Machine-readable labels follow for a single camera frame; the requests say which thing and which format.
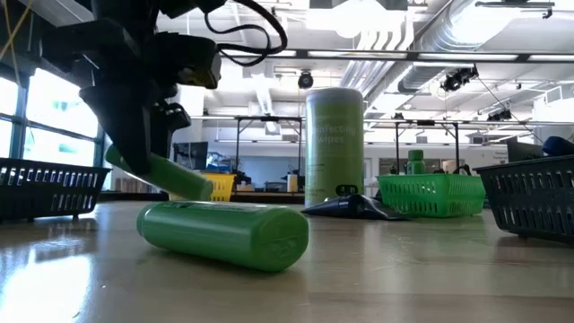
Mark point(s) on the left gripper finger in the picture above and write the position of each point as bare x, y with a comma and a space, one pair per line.
170, 119
125, 130

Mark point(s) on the green travel bottle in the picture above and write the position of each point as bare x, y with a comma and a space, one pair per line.
224, 233
415, 161
179, 179

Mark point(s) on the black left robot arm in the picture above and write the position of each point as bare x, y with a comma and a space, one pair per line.
134, 9

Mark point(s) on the black computer monitor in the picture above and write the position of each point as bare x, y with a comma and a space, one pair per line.
193, 154

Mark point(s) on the large window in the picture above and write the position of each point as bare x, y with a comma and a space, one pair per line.
58, 125

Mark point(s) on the yellow plastic basket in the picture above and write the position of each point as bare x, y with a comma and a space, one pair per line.
222, 186

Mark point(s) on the black plastic basket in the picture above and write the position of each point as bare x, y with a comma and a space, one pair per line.
533, 197
54, 188

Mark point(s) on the black ceiling spotlight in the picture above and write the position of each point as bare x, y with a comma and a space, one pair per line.
457, 78
306, 80

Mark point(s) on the green disinfecting wipes canister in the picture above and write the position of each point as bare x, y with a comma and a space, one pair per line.
334, 148

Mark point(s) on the overhead light bar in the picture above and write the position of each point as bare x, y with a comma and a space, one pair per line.
359, 54

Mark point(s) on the green plastic basket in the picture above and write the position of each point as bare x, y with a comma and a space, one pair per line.
430, 195

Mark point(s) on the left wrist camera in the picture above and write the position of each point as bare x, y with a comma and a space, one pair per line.
197, 63

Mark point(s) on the black metal workstation frame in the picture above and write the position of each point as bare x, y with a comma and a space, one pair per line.
269, 118

